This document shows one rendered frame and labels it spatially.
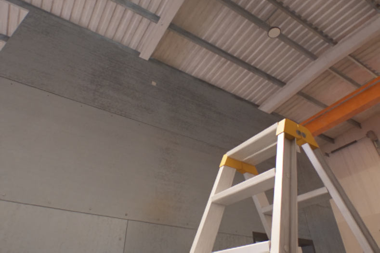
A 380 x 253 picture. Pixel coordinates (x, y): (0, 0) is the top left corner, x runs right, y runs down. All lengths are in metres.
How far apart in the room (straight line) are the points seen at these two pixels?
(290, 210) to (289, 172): 0.13
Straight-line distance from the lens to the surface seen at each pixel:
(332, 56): 9.01
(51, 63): 1.62
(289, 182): 0.84
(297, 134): 0.99
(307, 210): 2.26
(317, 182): 2.55
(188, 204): 1.49
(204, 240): 0.95
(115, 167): 1.37
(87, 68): 1.65
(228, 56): 8.27
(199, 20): 7.59
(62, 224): 1.25
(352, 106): 9.39
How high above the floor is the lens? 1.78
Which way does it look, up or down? 38 degrees up
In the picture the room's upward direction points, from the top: straight up
